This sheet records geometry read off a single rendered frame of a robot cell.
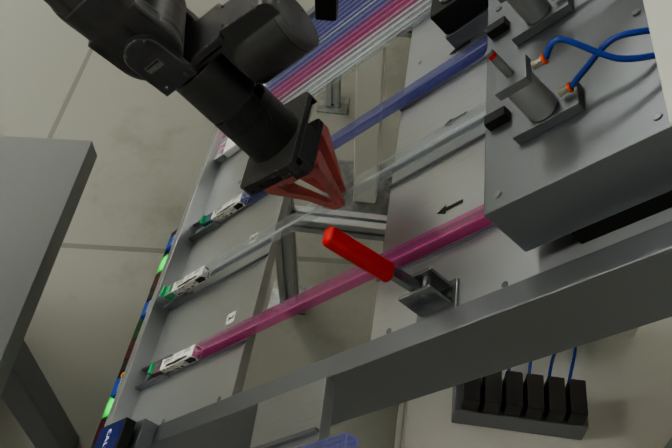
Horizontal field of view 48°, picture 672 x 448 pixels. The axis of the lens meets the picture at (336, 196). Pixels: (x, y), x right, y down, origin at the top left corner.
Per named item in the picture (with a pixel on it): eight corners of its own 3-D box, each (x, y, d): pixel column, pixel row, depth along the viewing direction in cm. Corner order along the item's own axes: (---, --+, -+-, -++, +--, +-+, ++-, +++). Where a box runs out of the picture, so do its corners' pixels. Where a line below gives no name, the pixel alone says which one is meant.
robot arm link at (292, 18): (124, -4, 66) (113, 56, 60) (219, -88, 61) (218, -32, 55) (223, 78, 73) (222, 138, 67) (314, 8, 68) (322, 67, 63)
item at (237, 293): (138, 456, 83) (114, 444, 82) (264, 77, 127) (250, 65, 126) (248, 416, 72) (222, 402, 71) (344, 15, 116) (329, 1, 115)
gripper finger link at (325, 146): (371, 166, 77) (310, 106, 72) (363, 219, 72) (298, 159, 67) (320, 191, 81) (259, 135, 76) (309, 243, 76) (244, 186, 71)
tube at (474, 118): (169, 301, 93) (161, 297, 93) (172, 292, 94) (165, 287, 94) (519, 104, 64) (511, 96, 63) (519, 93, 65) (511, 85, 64)
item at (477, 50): (208, 229, 100) (199, 223, 99) (211, 221, 101) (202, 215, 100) (538, 22, 70) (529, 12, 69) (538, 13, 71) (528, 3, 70)
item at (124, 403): (151, 467, 85) (97, 441, 82) (271, 90, 129) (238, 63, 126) (158, 465, 85) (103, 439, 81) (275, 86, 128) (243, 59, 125)
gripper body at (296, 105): (321, 102, 74) (270, 49, 71) (304, 176, 67) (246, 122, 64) (273, 128, 78) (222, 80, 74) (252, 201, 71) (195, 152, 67)
